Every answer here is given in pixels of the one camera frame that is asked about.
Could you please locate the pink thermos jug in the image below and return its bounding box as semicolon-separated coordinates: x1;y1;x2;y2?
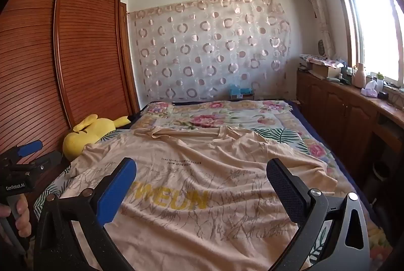
352;63;367;88

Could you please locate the window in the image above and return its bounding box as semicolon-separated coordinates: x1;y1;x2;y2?
328;0;404;85

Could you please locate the cardboard box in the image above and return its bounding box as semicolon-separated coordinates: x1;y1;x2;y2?
311;63;341;79

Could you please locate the floral window curtain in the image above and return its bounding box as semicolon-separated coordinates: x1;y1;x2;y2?
298;0;335;57

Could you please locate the yellow plush toy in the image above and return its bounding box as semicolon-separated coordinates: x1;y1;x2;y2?
62;114;131;161

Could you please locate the tissue packet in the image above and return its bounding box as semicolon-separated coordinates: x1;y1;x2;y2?
361;81;378;98

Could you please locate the wooden slatted wardrobe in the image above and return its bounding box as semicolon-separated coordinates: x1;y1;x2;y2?
0;0;140;164

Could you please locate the floral blanket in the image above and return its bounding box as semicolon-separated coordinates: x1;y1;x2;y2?
33;100;392;271

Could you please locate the beige printed t-shirt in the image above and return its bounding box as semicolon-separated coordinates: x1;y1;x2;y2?
60;127;338;271

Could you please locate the person's left hand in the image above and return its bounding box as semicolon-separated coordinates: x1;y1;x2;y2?
0;195;32;238

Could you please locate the long wooden cabinet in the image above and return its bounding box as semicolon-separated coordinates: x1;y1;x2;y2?
297;69;404;205

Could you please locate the blue box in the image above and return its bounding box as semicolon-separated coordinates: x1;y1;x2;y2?
229;84;255;100

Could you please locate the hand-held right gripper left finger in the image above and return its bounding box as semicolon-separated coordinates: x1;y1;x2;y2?
34;157;138;271

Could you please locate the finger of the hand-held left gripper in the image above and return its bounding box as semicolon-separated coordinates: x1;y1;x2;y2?
30;150;62;177
0;140;44;164

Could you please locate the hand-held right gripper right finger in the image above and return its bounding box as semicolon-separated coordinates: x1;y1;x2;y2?
267;158;370;271

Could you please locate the sheer circle-patterned curtain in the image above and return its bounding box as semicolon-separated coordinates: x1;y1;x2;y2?
127;0;292;101

